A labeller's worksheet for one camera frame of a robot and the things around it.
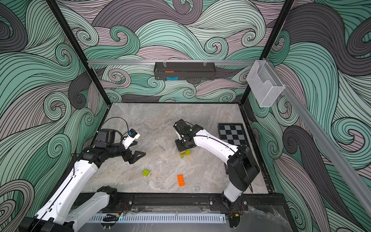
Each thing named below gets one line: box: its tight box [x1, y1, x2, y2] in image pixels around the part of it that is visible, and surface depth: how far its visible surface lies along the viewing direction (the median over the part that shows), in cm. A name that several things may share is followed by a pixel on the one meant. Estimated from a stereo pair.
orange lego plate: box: [176, 174, 186, 188], surface depth 82 cm
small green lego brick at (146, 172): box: [142, 169, 150, 177], surface depth 84 cm
